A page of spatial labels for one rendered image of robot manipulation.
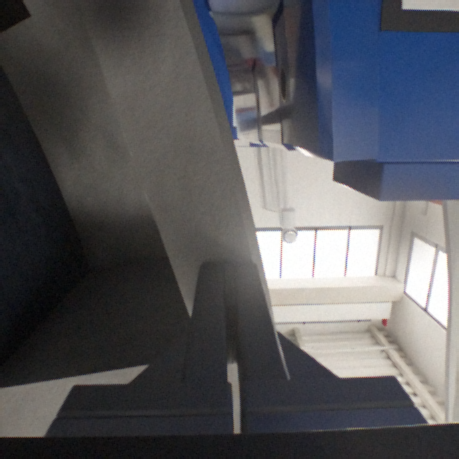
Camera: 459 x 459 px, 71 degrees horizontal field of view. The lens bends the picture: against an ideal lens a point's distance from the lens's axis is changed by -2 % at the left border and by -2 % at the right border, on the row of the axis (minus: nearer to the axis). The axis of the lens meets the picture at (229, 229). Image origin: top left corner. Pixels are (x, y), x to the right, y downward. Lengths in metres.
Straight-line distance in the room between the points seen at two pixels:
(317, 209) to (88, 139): 9.47
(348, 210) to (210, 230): 9.89
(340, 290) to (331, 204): 2.49
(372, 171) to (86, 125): 0.26
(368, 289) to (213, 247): 10.19
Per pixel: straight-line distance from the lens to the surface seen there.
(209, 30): 2.11
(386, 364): 10.64
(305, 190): 9.52
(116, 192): 0.34
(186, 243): 0.15
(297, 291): 9.68
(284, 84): 0.23
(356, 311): 10.54
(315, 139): 0.16
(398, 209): 10.53
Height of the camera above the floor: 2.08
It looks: 16 degrees up
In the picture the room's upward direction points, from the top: 179 degrees clockwise
